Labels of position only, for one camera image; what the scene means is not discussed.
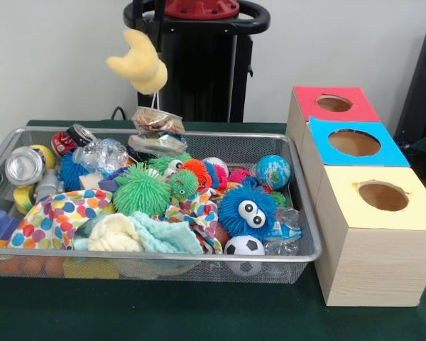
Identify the blue globe ball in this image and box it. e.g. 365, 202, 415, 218
255, 154, 291, 190

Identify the wooden box with three holes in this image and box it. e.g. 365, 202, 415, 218
285, 85, 426, 307

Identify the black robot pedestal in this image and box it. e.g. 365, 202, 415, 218
123, 0, 271, 124

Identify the silver wire mesh bin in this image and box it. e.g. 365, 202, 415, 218
0, 126, 323, 285

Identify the large green spiky ball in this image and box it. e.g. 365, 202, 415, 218
112, 163, 172, 217

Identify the yellow plush duck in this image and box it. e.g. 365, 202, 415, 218
106, 28, 169, 109

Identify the blue spiky ball with eyes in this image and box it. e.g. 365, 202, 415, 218
217, 176, 278, 238

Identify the crushed printed metal can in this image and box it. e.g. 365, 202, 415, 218
127, 105, 188, 156

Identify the cream yellow cloth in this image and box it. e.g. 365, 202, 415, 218
87, 214, 145, 252

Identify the black and white soccer ball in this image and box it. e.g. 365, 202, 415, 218
223, 234, 266, 256

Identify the mint green cloth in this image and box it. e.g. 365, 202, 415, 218
127, 211, 204, 254

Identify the silver metal can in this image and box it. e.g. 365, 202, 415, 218
5, 146, 47, 188

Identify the black upright panel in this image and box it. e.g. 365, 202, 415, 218
393, 23, 426, 143

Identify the purple building block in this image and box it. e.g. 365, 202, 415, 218
0, 209, 21, 242

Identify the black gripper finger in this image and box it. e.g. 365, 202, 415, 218
153, 0, 163, 54

